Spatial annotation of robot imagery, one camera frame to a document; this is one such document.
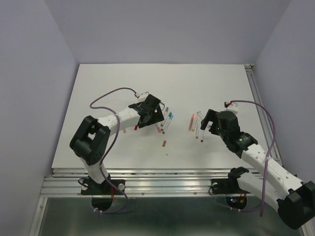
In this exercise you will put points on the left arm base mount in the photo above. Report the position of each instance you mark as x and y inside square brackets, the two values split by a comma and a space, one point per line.
[102, 195]

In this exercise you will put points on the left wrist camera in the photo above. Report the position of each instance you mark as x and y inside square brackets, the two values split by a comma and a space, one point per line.
[143, 96]

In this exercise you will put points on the light blue cap marker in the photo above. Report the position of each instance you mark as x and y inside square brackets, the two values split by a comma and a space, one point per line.
[165, 127]

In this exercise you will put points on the aluminium front rail frame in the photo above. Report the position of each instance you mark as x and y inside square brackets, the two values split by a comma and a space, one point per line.
[162, 202]

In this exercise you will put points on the red cap marker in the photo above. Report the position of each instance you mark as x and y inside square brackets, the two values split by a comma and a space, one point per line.
[202, 136]

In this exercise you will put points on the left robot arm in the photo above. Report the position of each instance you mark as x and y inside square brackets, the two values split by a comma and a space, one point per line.
[90, 140]

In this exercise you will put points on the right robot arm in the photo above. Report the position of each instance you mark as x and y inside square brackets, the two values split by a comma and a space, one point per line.
[292, 198]

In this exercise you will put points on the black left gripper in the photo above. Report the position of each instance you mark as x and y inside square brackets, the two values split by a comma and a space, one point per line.
[157, 117]

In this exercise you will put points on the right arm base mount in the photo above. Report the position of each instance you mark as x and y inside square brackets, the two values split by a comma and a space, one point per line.
[235, 197]

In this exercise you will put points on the green cap marker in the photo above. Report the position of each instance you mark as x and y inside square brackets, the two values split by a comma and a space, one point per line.
[165, 122]

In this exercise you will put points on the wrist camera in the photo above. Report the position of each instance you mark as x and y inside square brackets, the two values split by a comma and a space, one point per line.
[231, 107]
[143, 96]

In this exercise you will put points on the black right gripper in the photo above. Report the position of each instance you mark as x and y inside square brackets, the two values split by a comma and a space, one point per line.
[211, 115]

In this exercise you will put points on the brown cap marker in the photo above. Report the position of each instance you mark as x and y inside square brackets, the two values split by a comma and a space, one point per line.
[197, 131]

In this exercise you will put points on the aluminium right side rail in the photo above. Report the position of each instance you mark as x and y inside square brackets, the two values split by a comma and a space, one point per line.
[263, 117]

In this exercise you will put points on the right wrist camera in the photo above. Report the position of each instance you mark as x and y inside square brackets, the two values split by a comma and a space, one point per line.
[231, 107]

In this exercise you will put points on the yellow cap marker pen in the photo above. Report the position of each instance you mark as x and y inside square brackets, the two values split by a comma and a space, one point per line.
[195, 123]

